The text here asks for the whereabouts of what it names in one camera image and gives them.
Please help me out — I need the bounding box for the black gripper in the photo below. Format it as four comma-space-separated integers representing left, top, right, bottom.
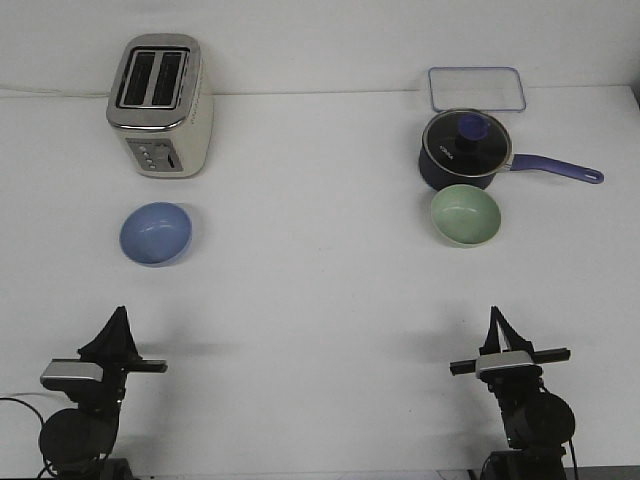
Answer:
64, 306, 168, 403
449, 306, 571, 398

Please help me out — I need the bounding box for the blue bowl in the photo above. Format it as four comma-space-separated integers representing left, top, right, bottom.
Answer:
118, 202, 193, 267

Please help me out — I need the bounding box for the green bowl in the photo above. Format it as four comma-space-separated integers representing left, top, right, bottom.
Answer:
430, 184, 502, 248

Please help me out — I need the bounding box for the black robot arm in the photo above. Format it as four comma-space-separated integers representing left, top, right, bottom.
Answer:
38, 306, 168, 479
449, 306, 576, 479

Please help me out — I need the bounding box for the glass pot lid blue knob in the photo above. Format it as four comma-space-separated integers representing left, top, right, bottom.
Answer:
423, 109, 512, 178

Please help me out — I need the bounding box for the cream two-slot toaster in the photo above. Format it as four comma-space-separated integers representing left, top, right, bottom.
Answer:
106, 33, 214, 178

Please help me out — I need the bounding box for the clear container lid blue rim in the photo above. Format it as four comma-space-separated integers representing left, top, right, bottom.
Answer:
427, 66, 527, 112

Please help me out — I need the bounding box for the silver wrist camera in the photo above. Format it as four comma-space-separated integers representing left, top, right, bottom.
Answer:
475, 350, 534, 379
40, 359, 104, 391

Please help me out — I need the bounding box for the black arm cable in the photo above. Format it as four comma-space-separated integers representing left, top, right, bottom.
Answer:
0, 392, 60, 480
563, 437, 581, 480

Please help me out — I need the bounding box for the dark blue saucepan purple handle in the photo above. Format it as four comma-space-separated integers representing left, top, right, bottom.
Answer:
419, 144, 605, 190

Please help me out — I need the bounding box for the white toaster power cord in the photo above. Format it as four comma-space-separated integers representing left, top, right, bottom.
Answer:
0, 85, 113, 99

